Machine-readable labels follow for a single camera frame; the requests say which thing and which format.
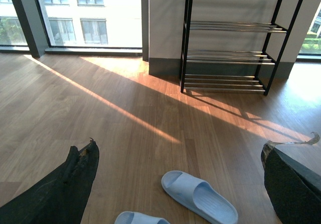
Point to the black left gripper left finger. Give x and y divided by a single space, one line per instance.
62 195

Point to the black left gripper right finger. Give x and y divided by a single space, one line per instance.
293 189

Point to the light blue slipper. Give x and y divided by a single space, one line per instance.
199 196
131 217

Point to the black metal shoe rack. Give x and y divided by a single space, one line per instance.
234 45

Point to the dark window frame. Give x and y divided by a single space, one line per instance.
29 15

